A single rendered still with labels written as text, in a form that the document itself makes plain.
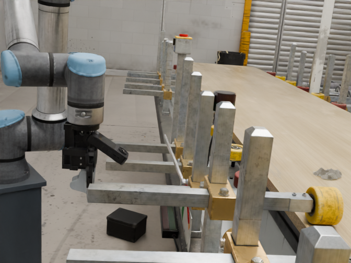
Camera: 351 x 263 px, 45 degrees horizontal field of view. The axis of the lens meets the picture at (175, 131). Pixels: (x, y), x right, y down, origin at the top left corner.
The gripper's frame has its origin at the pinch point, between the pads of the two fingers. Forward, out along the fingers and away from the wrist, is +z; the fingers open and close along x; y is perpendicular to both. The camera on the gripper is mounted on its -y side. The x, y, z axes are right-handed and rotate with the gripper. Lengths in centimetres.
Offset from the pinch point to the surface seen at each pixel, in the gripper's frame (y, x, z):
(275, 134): -64, -47, -7
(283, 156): -58, -20, -7
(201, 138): -28.3, -2.3, -17.1
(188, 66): -29, -52, -30
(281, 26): -137, -284, -46
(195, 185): -27.5, 0.3, -4.5
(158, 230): -29, -134, 83
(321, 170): -64, -4, -9
